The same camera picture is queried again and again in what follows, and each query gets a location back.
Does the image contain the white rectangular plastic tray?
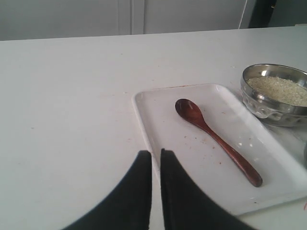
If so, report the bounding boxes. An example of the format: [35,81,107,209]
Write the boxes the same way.
[132,83,307,216]

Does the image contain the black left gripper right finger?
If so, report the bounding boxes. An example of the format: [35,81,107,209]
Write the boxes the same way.
[160,149,254,230]

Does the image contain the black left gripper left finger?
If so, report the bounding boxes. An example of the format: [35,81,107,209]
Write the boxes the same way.
[65,150,152,230]

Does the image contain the brown wooden spoon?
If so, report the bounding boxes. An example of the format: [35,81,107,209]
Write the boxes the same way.
[175,99,263,187]

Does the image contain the white cabinet doors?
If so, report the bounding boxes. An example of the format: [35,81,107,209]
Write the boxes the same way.
[0,0,255,41]

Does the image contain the steel bowl with rice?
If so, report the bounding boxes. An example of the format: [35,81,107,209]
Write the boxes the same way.
[240,64,307,127]

